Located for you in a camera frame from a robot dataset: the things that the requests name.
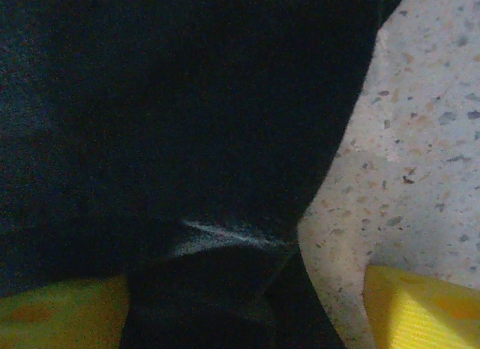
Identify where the black t-shirt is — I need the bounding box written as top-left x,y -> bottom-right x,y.
0,0 -> 413,349

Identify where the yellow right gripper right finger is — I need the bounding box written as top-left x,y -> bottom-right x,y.
364,264 -> 480,349

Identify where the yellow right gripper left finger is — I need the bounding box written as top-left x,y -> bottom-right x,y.
0,276 -> 131,349

